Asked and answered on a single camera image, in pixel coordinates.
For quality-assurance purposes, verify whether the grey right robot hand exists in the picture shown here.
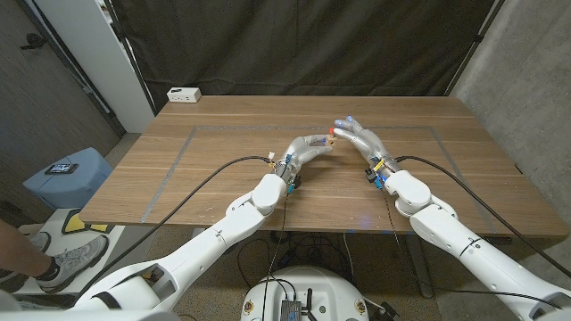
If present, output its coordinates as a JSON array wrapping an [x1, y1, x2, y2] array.
[[333, 115, 401, 174]]

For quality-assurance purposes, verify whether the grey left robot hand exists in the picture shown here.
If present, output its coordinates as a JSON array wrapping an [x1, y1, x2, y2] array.
[[276, 133, 335, 179]]

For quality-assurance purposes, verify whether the black backdrop curtain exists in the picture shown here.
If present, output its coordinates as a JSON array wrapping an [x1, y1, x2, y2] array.
[[109, 0, 508, 112]]

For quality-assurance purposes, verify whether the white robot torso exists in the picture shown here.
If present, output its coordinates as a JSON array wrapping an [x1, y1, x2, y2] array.
[[240, 266, 370, 321]]

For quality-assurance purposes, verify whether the white power strip box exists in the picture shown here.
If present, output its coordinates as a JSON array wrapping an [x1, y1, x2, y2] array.
[[166, 86, 203, 104]]

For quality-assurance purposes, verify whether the grey table leg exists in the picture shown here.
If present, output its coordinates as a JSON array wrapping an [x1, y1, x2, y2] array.
[[403, 234, 434, 299]]

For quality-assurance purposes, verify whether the black backdrop stand pole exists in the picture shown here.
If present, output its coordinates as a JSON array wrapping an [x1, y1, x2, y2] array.
[[102, 0, 157, 116], [445, 0, 508, 97]]

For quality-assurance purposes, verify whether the grey module on torso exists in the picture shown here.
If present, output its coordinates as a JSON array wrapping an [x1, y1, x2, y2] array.
[[279, 299, 303, 321]]

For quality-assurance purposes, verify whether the white floor platform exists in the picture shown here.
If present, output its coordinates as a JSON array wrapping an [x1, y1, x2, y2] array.
[[15, 208, 157, 298]]

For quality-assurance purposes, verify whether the white pillar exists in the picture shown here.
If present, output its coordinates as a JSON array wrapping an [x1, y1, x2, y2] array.
[[33, 0, 155, 134]]

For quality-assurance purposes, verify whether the blue stool with phone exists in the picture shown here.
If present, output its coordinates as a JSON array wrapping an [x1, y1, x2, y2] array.
[[21, 146, 115, 210]]

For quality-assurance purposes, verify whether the yellow black floor pedal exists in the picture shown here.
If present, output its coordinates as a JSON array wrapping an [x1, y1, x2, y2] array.
[[61, 208, 115, 235]]

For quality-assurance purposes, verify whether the black smartphone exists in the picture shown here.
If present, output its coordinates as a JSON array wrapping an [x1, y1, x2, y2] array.
[[44, 162, 80, 176]]

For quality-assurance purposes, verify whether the grey black sneaker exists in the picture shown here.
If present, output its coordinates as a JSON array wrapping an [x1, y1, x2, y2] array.
[[35, 235, 110, 294], [24, 231, 53, 255]]

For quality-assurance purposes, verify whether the person's bare leg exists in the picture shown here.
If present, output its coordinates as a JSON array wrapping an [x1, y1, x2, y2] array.
[[0, 220, 50, 280]]

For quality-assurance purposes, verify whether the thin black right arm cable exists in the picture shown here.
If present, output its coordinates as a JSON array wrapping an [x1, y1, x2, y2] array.
[[381, 186, 563, 311]]

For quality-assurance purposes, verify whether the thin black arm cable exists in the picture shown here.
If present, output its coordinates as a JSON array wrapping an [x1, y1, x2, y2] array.
[[262, 191, 290, 321], [381, 186, 563, 311]]

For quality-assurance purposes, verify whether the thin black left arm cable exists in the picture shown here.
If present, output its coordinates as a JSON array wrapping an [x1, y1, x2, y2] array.
[[262, 191, 290, 321]]

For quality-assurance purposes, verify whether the black floor cable tangle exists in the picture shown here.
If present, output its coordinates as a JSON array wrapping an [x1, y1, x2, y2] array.
[[236, 229, 353, 291]]

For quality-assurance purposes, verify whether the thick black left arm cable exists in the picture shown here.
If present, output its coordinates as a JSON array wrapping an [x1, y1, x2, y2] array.
[[79, 155, 274, 295]]

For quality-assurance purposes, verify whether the black door handle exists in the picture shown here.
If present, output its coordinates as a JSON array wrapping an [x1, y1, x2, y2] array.
[[20, 33, 48, 50]]

